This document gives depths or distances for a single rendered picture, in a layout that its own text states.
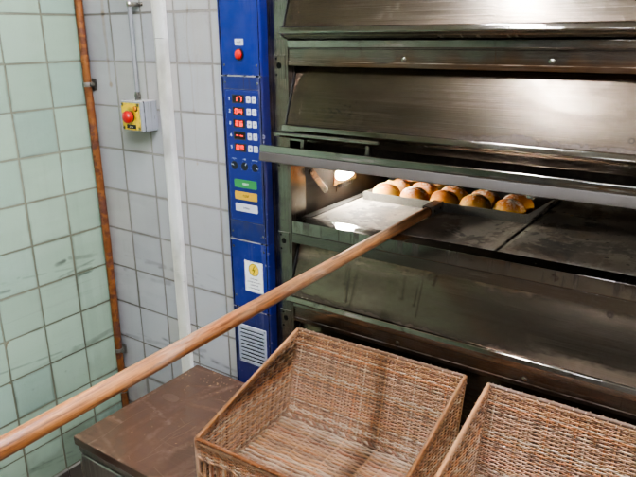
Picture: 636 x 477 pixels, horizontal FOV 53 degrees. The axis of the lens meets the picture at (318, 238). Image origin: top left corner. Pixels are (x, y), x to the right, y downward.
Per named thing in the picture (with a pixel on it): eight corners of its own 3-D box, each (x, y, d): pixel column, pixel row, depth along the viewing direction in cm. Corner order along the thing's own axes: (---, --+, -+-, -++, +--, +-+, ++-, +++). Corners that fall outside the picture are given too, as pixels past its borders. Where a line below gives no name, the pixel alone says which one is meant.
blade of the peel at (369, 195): (526, 223, 186) (526, 214, 185) (362, 199, 215) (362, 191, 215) (558, 197, 214) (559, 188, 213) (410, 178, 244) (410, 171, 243)
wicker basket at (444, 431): (298, 401, 207) (296, 324, 198) (465, 461, 177) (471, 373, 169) (193, 487, 168) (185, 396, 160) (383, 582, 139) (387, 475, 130)
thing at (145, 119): (139, 128, 220) (136, 97, 217) (159, 130, 215) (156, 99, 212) (121, 131, 215) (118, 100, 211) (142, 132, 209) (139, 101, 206)
